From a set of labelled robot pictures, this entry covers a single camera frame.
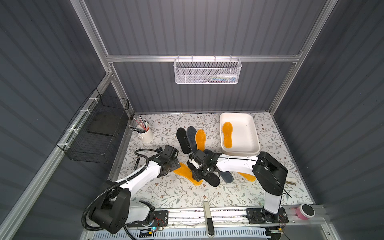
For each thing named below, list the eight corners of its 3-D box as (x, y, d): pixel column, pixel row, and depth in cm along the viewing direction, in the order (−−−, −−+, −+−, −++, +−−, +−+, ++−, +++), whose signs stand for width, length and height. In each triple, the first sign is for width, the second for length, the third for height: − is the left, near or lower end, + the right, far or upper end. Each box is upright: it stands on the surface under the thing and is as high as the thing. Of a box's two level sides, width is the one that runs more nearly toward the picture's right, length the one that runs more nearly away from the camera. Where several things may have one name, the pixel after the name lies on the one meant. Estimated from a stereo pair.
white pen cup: (142, 144, 104) (137, 134, 95) (141, 134, 110) (136, 124, 101) (153, 141, 106) (149, 132, 97) (152, 132, 111) (148, 122, 102)
